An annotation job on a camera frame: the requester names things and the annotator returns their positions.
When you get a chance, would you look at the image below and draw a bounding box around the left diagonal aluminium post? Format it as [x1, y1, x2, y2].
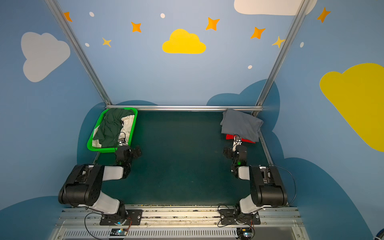
[45, 0, 113, 105]

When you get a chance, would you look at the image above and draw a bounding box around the folded red t-shirt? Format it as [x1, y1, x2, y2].
[226, 135, 255, 144]

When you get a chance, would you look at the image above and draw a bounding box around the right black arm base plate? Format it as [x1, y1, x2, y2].
[218, 209, 261, 227]

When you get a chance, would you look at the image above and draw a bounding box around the horizontal aluminium back rail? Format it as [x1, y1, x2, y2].
[106, 105, 263, 112]

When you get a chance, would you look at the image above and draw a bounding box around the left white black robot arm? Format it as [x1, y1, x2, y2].
[58, 145, 142, 219]

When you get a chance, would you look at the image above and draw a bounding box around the right small circuit board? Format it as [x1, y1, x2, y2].
[236, 228, 254, 240]

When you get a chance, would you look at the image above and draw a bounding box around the aluminium front mounting rail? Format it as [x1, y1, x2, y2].
[50, 205, 309, 240]

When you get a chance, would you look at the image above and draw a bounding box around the small circuit board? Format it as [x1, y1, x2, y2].
[236, 228, 254, 240]
[110, 229, 129, 237]

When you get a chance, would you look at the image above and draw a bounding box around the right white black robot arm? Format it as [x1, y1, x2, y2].
[223, 145, 288, 215]

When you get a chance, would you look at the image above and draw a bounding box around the left small circuit board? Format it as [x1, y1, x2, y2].
[110, 229, 129, 237]

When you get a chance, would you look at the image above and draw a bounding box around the right diagonal aluminium post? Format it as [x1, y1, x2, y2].
[256, 0, 311, 109]

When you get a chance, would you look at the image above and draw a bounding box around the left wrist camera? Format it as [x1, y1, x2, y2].
[118, 138, 128, 147]

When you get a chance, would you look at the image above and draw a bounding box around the folded grey t-shirt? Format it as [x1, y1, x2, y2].
[220, 109, 264, 142]

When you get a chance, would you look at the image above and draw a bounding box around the cream white t-shirt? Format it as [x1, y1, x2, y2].
[91, 115, 135, 148]

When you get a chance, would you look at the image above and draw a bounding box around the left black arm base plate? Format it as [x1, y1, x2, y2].
[100, 209, 143, 226]

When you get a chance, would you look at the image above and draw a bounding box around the diagonal aluminium post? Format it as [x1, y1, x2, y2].
[256, 0, 311, 109]
[45, 0, 113, 105]

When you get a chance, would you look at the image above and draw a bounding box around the dark green t-shirt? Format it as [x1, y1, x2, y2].
[91, 109, 136, 149]

